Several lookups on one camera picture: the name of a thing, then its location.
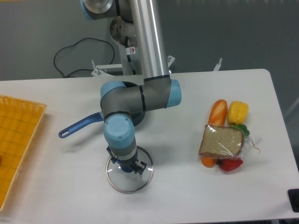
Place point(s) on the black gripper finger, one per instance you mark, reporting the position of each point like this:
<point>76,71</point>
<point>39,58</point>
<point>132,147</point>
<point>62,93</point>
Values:
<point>139,168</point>

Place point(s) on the yellow plastic basket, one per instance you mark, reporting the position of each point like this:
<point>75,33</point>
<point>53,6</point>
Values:
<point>19,120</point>

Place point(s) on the white table leg bracket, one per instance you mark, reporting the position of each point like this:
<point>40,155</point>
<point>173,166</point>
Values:
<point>218,65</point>

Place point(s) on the black object at table corner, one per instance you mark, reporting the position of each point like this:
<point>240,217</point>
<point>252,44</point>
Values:
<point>293,195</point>

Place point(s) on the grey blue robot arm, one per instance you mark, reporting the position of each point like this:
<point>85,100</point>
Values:
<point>136,26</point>

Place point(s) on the orange toy carrot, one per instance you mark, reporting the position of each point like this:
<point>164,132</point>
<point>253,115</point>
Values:
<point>208,161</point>

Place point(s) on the green toy pepper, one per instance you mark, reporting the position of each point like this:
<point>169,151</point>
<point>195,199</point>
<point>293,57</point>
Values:
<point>243,128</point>

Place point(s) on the orange toy baguette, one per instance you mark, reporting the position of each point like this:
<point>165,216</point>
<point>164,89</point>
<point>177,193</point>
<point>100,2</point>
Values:
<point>218,113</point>

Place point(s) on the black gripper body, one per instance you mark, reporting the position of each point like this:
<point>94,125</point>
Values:
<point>126,162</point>

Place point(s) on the yellow toy bell pepper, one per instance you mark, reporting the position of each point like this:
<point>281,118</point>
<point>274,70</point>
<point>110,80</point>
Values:
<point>237,113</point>

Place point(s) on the dark blue saucepan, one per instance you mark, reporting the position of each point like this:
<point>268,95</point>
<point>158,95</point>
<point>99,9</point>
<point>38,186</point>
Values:
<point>98,116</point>

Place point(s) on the glass lid blue knob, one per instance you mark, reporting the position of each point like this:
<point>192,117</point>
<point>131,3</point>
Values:
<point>126,181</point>

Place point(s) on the red toy bell pepper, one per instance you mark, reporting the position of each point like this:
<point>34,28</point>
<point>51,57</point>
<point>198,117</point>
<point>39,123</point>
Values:
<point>228,165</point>

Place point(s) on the bagged bread slice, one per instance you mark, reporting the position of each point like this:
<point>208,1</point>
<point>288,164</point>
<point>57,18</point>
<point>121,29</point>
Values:
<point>226,142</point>

